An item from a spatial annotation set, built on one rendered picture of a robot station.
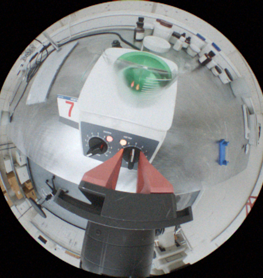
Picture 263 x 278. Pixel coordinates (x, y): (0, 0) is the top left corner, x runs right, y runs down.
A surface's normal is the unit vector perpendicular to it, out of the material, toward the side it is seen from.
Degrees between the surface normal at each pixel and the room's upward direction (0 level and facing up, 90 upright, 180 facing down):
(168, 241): 64
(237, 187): 90
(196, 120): 0
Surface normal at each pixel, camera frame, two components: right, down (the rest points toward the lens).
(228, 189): -0.99, -0.15
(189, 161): 0.04, 0.07
